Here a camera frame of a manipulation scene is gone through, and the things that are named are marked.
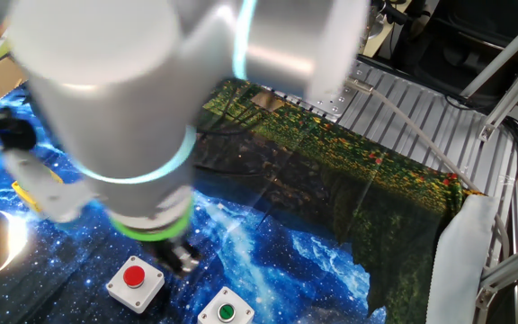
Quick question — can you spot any yellow box large green button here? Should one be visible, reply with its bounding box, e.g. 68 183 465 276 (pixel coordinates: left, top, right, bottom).
11 168 65 213

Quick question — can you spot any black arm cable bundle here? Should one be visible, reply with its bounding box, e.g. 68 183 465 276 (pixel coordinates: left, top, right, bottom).
193 96 269 176

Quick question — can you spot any green wrist adapter ring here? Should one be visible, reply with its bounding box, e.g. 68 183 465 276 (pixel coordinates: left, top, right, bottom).
109 202 195 243

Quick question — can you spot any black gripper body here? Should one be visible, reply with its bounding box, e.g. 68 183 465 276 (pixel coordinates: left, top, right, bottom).
150 236 192 266

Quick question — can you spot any white box red mushroom button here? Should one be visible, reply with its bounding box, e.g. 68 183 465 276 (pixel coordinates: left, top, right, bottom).
105 255 166 315

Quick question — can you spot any grey aluminium frame bar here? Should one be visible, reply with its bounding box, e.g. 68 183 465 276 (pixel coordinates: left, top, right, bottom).
478 56 518 143
459 6 518 98

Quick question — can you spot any black equipment case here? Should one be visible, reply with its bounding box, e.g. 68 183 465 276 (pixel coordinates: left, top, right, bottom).
393 0 518 107

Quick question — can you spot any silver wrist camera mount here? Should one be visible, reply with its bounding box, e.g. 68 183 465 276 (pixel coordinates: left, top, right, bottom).
0 112 96 224

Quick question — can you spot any white box green button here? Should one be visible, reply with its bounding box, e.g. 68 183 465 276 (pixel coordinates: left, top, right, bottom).
197 285 255 324

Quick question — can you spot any starry night landscape cloth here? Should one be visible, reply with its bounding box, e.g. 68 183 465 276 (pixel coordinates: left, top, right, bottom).
0 78 502 324

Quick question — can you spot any brown tape patch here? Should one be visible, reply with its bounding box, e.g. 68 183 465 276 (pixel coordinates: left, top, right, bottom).
249 88 286 113

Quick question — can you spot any perforated silver base plate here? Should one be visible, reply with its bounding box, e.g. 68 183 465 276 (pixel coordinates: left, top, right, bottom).
258 58 371 123

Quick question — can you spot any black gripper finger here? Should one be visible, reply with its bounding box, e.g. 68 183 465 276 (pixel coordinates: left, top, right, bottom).
172 245 201 275

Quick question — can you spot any grey aluminium frame post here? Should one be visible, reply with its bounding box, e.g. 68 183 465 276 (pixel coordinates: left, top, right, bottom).
474 233 518 324

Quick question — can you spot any grey braided hose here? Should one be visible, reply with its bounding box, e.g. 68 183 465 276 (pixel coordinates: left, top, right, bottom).
342 74 512 265

